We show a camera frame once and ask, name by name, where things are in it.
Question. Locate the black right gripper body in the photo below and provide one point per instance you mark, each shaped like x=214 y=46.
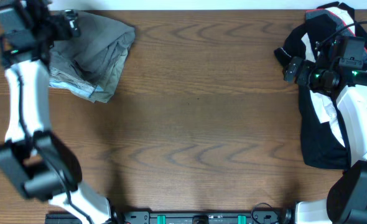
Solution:
x=311 y=76

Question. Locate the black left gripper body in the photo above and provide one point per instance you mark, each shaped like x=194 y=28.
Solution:
x=58 y=31

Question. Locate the grey shorts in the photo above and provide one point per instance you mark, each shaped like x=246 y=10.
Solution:
x=101 y=39

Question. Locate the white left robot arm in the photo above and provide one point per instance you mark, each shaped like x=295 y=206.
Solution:
x=36 y=162

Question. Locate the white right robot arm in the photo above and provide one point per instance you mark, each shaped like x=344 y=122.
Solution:
x=346 y=83

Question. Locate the black white red shirt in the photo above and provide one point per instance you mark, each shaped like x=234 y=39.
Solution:
x=321 y=141

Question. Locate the folded khaki shorts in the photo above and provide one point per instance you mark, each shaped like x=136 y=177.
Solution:
x=92 y=86

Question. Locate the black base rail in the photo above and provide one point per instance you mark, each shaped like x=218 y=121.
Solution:
x=258 y=216

